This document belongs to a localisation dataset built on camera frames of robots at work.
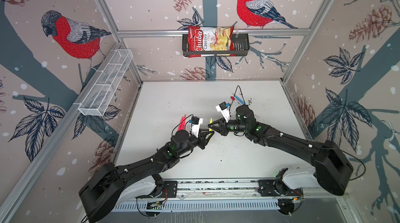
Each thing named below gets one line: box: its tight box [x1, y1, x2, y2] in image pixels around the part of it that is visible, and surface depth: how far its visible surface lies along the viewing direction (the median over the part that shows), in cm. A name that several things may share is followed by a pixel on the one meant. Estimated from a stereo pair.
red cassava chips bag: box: [188, 25, 236, 58], surface depth 90 cm
